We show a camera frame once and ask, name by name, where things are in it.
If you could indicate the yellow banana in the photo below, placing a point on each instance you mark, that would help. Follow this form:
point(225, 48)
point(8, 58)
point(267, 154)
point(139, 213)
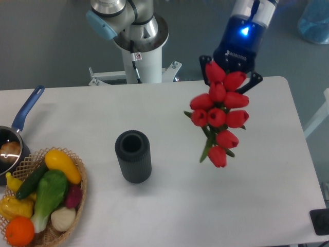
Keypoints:
point(14, 184)

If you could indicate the red tulip bouquet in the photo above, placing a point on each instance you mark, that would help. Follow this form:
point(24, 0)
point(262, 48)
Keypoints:
point(218, 110)

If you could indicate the yellow squash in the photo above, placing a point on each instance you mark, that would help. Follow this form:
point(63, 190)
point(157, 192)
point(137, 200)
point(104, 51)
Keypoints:
point(58, 160)

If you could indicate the white garlic bulb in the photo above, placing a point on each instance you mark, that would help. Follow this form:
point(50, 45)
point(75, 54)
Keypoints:
point(63, 218)

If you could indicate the dark green cucumber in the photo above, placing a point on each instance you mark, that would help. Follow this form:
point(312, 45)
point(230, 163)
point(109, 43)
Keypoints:
point(31, 183)

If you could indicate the purple red onion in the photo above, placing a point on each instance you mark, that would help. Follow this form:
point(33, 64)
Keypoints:
point(73, 197)

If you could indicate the green bok choy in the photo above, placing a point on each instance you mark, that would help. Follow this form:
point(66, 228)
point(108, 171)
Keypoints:
point(49, 194)

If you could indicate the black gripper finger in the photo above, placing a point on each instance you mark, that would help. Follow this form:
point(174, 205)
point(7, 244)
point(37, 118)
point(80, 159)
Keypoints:
point(204, 60)
point(254, 80)

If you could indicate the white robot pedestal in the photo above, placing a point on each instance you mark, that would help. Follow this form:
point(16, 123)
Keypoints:
point(139, 67)

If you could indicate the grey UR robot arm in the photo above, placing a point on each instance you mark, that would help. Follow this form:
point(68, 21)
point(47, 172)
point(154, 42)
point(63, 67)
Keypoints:
point(141, 34)

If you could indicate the white frame leg right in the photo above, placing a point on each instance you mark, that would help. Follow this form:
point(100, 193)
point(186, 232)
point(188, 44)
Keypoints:
point(320, 115)

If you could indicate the dark grey ribbed vase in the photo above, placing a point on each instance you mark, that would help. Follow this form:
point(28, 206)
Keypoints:
point(132, 149)

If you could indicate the blue handled saucepan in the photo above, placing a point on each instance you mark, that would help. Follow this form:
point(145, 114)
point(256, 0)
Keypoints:
point(12, 134)

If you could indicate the grey object right edge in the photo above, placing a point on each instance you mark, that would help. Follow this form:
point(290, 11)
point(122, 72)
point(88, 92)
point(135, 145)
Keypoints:
point(325, 191)

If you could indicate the brown bread roll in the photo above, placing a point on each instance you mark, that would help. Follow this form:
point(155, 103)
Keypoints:
point(10, 152)

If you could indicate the black device at table edge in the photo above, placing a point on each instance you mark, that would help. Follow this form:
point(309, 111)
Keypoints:
point(319, 218)

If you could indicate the yellow bell pepper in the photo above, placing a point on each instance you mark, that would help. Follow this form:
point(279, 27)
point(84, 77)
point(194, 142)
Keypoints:
point(12, 208)

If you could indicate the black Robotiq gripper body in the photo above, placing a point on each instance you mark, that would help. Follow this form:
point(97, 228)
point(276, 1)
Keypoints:
point(239, 45)

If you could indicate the orange fruit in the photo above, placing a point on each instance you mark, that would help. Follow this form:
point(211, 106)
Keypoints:
point(19, 231)

